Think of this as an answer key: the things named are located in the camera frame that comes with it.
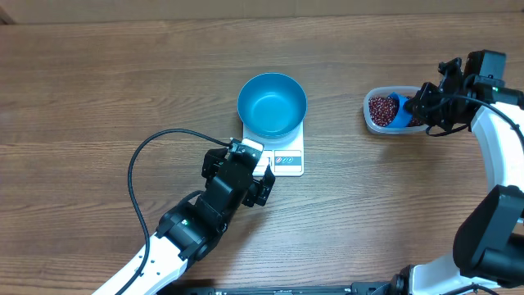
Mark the blue plastic measuring scoop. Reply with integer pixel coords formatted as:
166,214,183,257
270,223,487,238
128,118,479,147
386,93,413,128

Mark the teal metal bowl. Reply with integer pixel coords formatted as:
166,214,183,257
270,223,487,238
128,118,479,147
237,72,308,138

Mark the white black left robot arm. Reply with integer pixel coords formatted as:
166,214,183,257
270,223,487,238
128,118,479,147
95,143,275,294

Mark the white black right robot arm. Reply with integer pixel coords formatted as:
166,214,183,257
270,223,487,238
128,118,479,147
389,50,523,294

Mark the white digital kitchen scale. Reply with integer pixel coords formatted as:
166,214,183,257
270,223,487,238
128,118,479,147
243,123,305,177

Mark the clear container of red beans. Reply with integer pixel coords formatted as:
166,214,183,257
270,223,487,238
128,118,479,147
364,86,426,135

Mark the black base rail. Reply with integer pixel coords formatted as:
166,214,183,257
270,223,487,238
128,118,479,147
158,282,406,295

